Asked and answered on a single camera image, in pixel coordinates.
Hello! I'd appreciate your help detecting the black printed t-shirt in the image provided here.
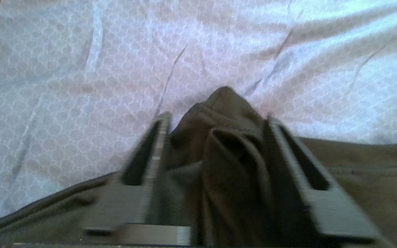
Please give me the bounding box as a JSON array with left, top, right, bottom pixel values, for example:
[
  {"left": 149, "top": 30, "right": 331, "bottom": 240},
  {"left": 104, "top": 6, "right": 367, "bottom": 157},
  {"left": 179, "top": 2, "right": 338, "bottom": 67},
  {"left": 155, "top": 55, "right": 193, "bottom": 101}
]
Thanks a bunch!
[{"left": 0, "top": 86, "right": 397, "bottom": 248}]

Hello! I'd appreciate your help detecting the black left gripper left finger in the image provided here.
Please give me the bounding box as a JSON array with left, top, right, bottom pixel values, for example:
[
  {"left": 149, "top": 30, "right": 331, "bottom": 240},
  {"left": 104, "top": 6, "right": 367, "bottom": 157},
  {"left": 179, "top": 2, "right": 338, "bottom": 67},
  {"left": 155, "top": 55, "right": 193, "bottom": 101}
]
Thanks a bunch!
[{"left": 81, "top": 111, "right": 172, "bottom": 236}]

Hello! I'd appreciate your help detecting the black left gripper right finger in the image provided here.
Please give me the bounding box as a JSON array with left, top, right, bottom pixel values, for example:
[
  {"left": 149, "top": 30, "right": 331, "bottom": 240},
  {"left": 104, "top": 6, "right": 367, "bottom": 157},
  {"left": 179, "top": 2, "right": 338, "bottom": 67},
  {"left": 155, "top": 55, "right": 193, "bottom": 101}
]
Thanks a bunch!
[{"left": 262, "top": 115, "right": 383, "bottom": 248}]

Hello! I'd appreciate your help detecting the bed with blue sheet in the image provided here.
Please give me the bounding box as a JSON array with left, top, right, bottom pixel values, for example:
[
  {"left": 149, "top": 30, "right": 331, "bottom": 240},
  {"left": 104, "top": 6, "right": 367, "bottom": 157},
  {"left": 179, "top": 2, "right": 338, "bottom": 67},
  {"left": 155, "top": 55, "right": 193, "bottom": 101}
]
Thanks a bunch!
[{"left": 0, "top": 0, "right": 397, "bottom": 228}]

